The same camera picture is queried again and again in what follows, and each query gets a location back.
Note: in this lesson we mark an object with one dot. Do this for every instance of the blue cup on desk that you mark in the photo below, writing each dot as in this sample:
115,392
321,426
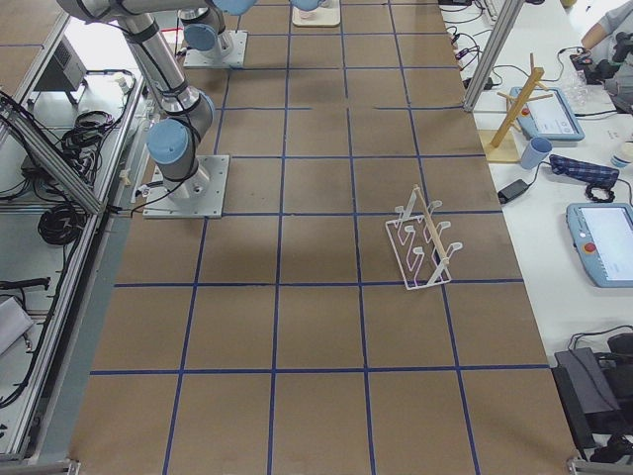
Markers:
536,150

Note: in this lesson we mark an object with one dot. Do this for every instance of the blue teach pendant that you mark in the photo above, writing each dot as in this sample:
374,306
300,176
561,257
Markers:
602,237
549,115

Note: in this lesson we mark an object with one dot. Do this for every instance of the wooden mug tree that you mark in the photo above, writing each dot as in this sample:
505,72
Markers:
497,147

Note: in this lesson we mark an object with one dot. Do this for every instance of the aluminium frame post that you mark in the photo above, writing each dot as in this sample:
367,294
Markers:
505,21

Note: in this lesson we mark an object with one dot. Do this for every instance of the white wire cup rack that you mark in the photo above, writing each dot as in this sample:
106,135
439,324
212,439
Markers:
422,257

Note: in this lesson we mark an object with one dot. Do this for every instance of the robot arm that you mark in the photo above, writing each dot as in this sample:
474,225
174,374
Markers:
188,112
204,27

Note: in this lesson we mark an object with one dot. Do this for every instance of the black power adapter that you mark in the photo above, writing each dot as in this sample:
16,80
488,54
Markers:
512,191

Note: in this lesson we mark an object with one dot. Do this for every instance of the white plastic tray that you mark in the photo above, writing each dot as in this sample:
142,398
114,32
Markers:
321,17

